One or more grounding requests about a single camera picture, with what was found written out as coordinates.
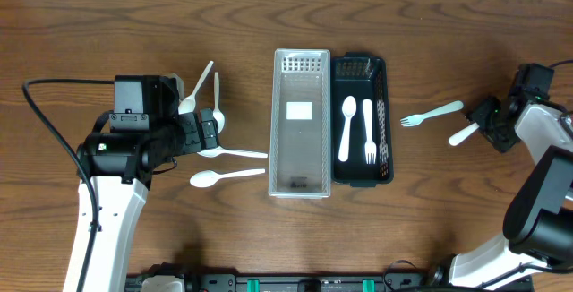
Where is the white plastic fork hidden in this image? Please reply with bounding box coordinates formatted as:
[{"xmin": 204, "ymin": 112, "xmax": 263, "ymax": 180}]
[{"xmin": 449, "ymin": 123, "xmax": 479, "ymax": 146}]

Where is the white plastic fork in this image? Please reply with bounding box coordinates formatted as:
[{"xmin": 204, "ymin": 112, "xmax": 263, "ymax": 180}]
[
  {"xmin": 400, "ymin": 100, "xmax": 464, "ymax": 127},
  {"xmin": 362, "ymin": 99, "xmax": 377, "ymax": 165}
]

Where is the white plastic spoon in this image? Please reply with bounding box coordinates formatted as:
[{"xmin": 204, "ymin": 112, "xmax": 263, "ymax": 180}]
[
  {"xmin": 178, "ymin": 61, "xmax": 214, "ymax": 115},
  {"xmin": 338, "ymin": 96, "xmax": 357, "ymax": 162},
  {"xmin": 199, "ymin": 146, "xmax": 268, "ymax": 159},
  {"xmin": 213, "ymin": 72, "xmax": 226, "ymax": 133}
]

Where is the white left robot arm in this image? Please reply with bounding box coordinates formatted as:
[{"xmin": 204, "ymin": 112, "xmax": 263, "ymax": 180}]
[{"xmin": 64, "ymin": 109, "xmax": 218, "ymax": 291}]

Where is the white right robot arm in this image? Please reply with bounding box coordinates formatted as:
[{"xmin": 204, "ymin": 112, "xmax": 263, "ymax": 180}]
[{"xmin": 426, "ymin": 99, "xmax": 572, "ymax": 291}]

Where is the white plastic spoon upright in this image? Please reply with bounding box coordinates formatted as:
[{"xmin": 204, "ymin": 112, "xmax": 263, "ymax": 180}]
[{"xmin": 213, "ymin": 72, "xmax": 226, "ymax": 133}]

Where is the white plastic spoon lowest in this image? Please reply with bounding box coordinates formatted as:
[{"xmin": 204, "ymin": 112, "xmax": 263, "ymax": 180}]
[{"xmin": 189, "ymin": 168, "xmax": 265, "ymax": 188}]

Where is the clear plastic basket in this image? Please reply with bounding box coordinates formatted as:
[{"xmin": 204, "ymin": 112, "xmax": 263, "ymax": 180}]
[{"xmin": 269, "ymin": 48, "xmax": 331, "ymax": 199}]

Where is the black plastic basket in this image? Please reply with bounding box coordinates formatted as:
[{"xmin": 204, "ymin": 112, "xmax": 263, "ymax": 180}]
[{"xmin": 330, "ymin": 52, "xmax": 394, "ymax": 187}]

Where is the black rail with green clips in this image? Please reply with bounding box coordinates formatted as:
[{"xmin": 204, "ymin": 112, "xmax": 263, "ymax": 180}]
[{"xmin": 124, "ymin": 263, "xmax": 448, "ymax": 292}]

